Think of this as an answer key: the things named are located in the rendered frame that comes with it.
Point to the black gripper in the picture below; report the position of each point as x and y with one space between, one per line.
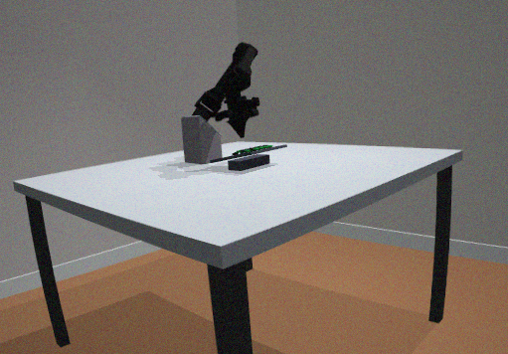
237 118

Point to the grey switch panel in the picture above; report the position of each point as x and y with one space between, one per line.
251 161

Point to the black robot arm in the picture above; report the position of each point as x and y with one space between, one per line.
236 78

